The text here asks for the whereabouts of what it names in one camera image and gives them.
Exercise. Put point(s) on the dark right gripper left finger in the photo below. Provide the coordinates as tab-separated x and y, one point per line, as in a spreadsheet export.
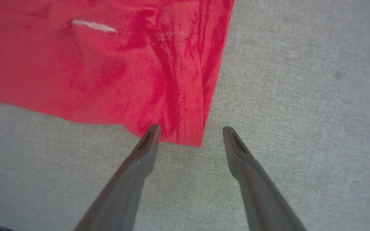
130	189

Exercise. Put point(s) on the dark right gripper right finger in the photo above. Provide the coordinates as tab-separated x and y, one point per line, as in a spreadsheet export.
259	192

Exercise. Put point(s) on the red and white garment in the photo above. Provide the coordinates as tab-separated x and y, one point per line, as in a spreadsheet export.
92	70

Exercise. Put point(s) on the grey fabric sofa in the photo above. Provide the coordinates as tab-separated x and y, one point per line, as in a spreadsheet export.
300	96

